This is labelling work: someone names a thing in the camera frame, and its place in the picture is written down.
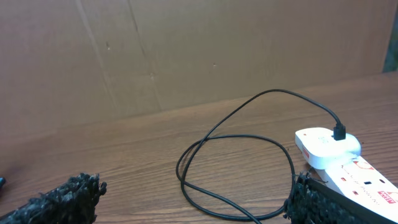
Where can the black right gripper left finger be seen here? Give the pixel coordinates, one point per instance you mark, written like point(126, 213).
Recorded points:
point(73, 202)

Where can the white power strip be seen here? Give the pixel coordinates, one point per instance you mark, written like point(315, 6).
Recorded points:
point(357, 180)

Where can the white charger adapter plug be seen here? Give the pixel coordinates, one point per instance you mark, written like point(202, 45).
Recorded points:
point(324, 152)

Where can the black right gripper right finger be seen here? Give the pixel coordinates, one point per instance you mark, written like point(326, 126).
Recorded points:
point(312, 202)

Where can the cardboard back panel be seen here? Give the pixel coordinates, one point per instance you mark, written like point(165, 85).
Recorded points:
point(66, 63)

